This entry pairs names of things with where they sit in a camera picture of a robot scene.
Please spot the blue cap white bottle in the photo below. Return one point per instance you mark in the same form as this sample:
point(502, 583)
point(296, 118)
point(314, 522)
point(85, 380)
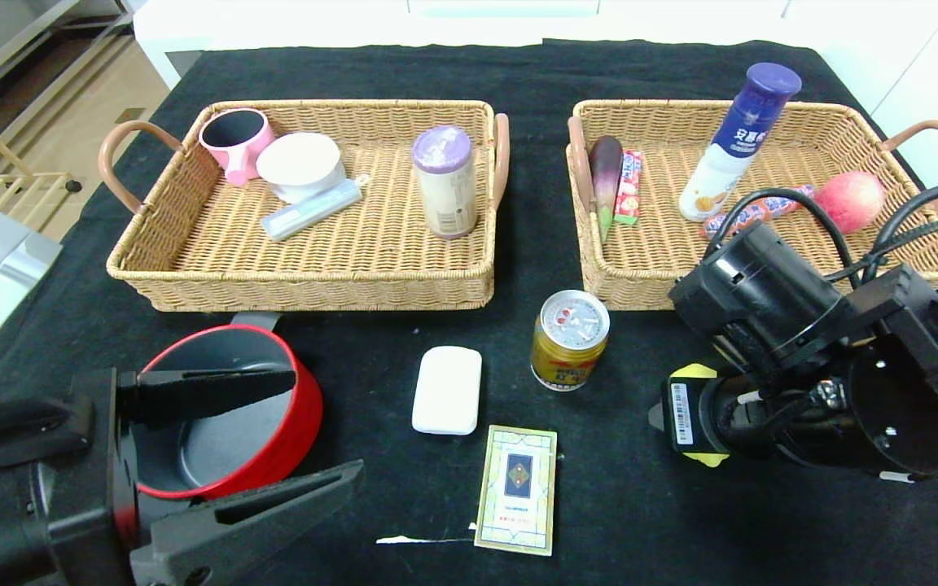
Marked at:
point(742, 130)

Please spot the grey toothbrush case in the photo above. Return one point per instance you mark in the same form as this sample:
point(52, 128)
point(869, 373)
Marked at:
point(306, 214)

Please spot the grey metal shelf unit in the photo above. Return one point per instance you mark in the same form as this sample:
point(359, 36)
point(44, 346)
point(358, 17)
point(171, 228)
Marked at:
point(46, 49)

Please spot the purple eggplant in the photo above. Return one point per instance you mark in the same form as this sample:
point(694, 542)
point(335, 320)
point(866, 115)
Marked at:
point(605, 173)

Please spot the black table cloth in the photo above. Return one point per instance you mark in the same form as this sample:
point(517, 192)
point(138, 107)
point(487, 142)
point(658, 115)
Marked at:
point(599, 521)

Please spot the red candy pack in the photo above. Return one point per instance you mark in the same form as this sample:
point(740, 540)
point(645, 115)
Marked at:
point(628, 194)

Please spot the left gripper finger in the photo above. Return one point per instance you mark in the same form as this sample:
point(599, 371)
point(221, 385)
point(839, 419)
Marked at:
point(233, 529)
point(192, 391)

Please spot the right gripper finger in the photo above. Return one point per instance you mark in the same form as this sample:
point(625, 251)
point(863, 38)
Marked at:
point(658, 417)

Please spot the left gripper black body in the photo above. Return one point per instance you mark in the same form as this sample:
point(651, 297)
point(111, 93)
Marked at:
point(105, 464)

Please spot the yellow lemon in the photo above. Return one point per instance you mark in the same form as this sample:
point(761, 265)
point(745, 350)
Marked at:
point(693, 371)

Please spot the white paper scrap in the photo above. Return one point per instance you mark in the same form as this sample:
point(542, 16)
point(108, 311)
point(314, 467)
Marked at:
point(412, 539)

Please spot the gold drink can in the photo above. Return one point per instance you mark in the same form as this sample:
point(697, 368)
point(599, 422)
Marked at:
point(571, 325)

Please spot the beige wooden rack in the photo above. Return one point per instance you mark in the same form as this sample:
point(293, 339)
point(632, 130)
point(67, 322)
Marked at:
point(29, 177)

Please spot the pink mug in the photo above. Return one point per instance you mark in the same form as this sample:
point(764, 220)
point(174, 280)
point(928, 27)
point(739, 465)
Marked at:
point(243, 165)

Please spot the playing card box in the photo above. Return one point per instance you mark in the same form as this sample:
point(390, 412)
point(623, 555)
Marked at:
point(518, 488)

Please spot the white soap bar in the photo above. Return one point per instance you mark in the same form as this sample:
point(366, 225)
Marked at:
point(446, 391)

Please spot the purple lid canister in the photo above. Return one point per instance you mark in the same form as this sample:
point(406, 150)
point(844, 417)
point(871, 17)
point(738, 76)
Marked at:
point(444, 194)

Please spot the white table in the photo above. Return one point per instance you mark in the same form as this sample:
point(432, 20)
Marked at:
point(314, 24)

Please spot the white round bowl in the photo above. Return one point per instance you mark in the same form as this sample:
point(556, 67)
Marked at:
point(300, 165)

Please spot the red apple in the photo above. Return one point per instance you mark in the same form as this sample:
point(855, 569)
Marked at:
point(848, 202)

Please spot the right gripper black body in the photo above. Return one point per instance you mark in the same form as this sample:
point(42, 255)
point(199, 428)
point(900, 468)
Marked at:
point(681, 413)

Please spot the orange sausage stick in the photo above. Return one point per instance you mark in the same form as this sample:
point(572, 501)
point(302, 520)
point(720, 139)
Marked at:
point(762, 210)

